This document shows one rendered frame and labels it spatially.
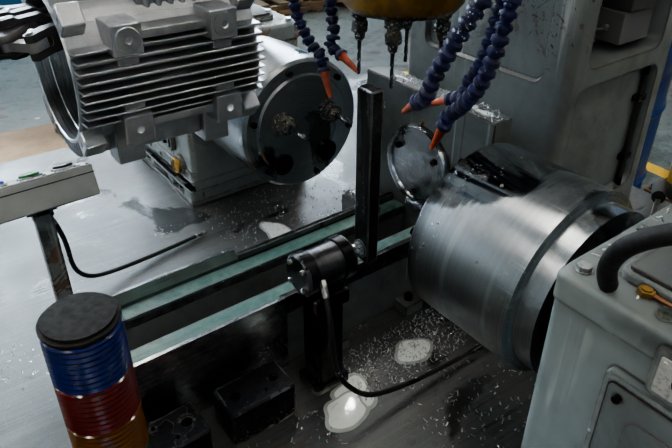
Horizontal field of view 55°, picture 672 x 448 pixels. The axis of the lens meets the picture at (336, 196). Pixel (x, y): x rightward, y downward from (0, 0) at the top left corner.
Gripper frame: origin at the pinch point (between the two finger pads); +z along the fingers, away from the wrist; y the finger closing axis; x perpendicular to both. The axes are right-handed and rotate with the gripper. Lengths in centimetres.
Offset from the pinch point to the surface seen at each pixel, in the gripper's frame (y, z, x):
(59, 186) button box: 23.4, -11.7, 30.0
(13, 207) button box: 23.0, -18.6, 30.2
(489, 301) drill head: -33, 20, 33
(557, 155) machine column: -15, 55, 36
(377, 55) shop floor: 286, 258, 167
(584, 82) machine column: -15, 59, 25
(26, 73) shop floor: 399, 40, 143
